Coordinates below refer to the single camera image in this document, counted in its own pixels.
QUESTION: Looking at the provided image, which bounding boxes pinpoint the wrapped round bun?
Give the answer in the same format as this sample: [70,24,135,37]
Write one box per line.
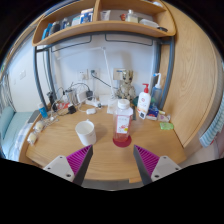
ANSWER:
[27,132,40,145]
[34,120,45,132]

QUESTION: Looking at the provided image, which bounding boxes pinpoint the dark grey laptop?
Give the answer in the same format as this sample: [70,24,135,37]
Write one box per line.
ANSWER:
[28,109,41,124]

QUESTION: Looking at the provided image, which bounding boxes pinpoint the clear bottle with red drink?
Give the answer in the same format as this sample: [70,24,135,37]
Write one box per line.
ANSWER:
[112,98,134,144]

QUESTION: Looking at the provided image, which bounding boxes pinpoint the metal cup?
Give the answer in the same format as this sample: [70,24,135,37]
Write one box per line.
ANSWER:
[66,89,78,105]

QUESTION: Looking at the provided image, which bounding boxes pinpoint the small blue box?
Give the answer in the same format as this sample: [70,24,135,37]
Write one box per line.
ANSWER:
[145,105,160,121]

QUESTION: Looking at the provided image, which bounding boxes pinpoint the teal striped cloth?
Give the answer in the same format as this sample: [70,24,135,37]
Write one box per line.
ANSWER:
[199,99,224,148]

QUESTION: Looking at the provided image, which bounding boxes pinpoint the flat round red coaster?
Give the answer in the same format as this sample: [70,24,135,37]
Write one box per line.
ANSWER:
[112,134,133,148]

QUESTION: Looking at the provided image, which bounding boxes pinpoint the white red pump bottle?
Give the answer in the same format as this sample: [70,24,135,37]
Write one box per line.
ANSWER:
[137,83,152,120]

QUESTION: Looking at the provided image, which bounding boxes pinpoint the white plastic cup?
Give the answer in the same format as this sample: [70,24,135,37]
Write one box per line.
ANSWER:
[74,119,98,147]

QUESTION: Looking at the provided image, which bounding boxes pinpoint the light green bed mattress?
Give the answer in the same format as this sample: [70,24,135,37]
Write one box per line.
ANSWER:
[0,111,34,159]

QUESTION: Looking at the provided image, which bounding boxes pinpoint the white earbuds case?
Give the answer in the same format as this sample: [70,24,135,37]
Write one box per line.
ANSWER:
[85,107,97,116]

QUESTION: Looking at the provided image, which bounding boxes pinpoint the blue white plaid blanket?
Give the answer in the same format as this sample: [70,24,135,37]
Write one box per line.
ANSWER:
[9,123,33,161]

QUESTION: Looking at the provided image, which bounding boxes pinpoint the tree creature figurine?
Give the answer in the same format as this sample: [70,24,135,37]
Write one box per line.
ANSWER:
[117,69,137,101]

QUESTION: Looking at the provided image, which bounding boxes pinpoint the black charger block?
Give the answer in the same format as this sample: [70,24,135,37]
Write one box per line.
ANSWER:
[67,105,78,115]

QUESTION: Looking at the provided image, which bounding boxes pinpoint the pink white small packet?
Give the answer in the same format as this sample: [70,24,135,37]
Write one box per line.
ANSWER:
[157,113,172,123]

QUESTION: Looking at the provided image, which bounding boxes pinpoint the blue tube with white cap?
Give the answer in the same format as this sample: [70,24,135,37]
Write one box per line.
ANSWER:
[37,101,49,119]

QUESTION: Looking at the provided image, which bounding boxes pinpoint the white wall light switches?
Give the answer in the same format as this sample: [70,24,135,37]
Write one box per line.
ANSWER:
[18,69,28,81]

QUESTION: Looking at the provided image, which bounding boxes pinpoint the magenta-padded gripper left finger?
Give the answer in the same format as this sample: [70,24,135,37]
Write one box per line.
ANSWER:
[43,144,94,187]

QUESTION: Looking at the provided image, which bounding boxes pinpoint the clear blue spray bottle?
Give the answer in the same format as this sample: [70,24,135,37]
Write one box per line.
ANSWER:
[151,72,164,109]

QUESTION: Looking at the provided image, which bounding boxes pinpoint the light green pillow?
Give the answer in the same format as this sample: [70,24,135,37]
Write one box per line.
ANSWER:
[0,105,15,139]

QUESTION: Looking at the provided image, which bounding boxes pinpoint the white wall socket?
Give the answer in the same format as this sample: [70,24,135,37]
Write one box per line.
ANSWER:
[89,68,100,79]
[78,69,89,81]

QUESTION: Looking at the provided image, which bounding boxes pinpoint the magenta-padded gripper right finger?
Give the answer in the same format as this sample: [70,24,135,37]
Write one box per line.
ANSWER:
[133,144,183,187]

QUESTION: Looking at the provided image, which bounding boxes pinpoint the white paper box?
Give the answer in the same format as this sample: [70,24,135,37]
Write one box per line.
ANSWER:
[107,97,119,115]

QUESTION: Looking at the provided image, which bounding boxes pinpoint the white desk lamp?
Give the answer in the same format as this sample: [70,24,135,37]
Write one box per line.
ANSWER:
[54,46,118,101]

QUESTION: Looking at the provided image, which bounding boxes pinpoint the wooden shelf unit with items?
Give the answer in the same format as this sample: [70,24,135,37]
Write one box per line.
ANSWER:
[32,0,177,48]

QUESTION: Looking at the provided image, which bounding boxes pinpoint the white power strip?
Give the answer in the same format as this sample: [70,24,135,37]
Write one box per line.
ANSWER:
[84,97,103,108]

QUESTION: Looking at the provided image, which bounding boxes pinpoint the grey metal loft frame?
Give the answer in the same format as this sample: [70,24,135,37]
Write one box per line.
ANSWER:
[32,33,176,111]

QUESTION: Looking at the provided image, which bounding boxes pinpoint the green small packet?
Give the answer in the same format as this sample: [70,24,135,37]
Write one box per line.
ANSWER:
[159,121,175,131]

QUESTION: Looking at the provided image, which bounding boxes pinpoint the grey striped curtain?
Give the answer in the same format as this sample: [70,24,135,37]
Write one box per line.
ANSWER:
[0,71,16,113]

